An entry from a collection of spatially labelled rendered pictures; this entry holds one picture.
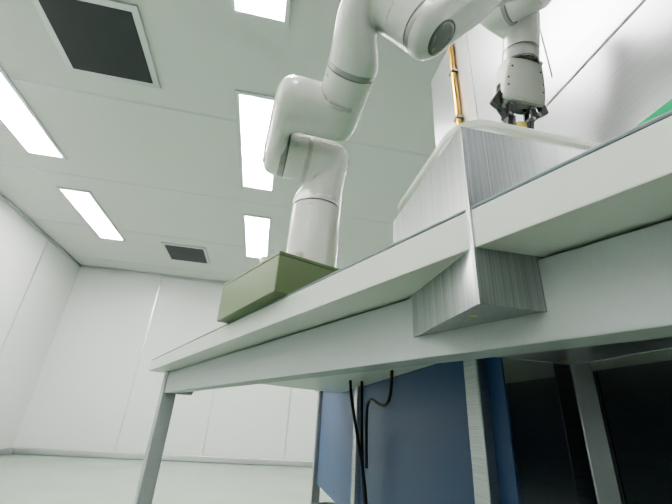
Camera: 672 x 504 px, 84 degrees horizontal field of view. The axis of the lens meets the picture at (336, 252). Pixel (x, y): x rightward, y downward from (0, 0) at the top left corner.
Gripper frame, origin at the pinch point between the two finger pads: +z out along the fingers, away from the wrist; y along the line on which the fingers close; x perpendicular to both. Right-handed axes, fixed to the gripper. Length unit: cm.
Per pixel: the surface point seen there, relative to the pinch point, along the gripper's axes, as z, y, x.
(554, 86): -16.6, -13.0, -5.2
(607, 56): -13.2, -12.0, 10.0
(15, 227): -22, 355, -437
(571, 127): -2.7, -12.2, 0.8
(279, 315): 44, 45, 14
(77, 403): 203, 292, -554
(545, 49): -32.1, -15.5, -11.4
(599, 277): 39, 27, 46
